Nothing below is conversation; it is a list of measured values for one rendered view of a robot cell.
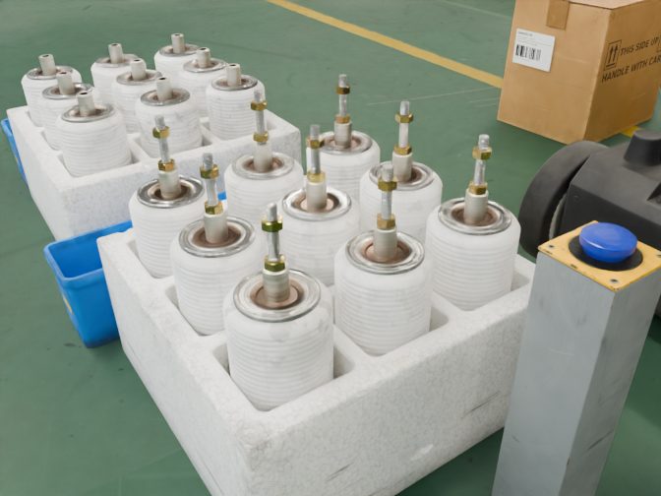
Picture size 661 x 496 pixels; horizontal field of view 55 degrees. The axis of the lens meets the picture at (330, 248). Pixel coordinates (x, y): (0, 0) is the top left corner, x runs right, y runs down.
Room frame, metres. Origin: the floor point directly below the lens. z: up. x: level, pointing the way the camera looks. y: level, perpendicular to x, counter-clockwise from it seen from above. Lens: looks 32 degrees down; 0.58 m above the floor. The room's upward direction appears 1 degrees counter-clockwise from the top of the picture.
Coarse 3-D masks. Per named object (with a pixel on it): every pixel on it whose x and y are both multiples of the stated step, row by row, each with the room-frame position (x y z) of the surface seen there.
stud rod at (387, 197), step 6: (384, 168) 0.51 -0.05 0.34; (390, 168) 0.51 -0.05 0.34; (384, 174) 0.51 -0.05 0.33; (390, 174) 0.51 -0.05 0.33; (384, 180) 0.51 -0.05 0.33; (390, 180) 0.51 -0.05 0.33; (384, 192) 0.51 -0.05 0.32; (390, 192) 0.51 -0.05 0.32; (384, 198) 0.51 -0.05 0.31; (390, 198) 0.51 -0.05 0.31; (384, 204) 0.51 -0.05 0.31; (390, 204) 0.51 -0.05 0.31; (384, 210) 0.51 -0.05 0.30; (390, 210) 0.51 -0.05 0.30; (384, 216) 0.51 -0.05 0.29; (390, 216) 0.51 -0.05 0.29
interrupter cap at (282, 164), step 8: (272, 152) 0.74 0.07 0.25; (240, 160) 0.72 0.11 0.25; (248, 160) 0.72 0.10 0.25; (272, 160) 0.72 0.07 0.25; (280, 160) 0.72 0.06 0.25; (288, 160) 0.72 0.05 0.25; (232, 168) 0.69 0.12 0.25; (240, 168) 0.70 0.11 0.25; (248, 168) 0.70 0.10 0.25; (272, 168) 0.70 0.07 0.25; (280, 168) 0.69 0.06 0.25; (288, 168) 0.69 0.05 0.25; (240, 176) 0.68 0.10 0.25; (248, 176) 0.67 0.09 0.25; (256, 176) 0.67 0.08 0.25; (264, 176) 0.67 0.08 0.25; (272, 176) 0.67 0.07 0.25; (280, 176) 0.68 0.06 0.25
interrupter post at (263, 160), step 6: (270, 144) 0.71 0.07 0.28; (258, 150) 0.70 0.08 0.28; (264, 150) 0.70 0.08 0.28; (270, 150) 0.70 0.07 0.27; (258, 156) 0.70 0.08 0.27; (264, 156) 0.70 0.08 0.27; (270, 156) 0.70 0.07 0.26; (258, 162) 0.70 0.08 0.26; (264, 162) 0.70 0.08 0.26; (270, 162) 0.70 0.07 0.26; (258, 168) 0.70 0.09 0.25; (264, 168) 0.70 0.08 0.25
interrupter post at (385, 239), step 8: (376, 224) 0.51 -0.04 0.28; (376, 232) 0.50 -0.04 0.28; (384, 232) 0.50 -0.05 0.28; (392, 232) 0.50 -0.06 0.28; (376, 240) 0.50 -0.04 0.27; (384, 240) 0.50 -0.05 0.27; (392, 240) 0.50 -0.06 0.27; (376, 248) 0.50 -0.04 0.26; (384, 248) 0.50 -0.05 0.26; (392, 248) 0.50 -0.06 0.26; (376, 256) 0.50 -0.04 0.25; (384, 256) 0.50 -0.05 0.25; (392, 256) 0.50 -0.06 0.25
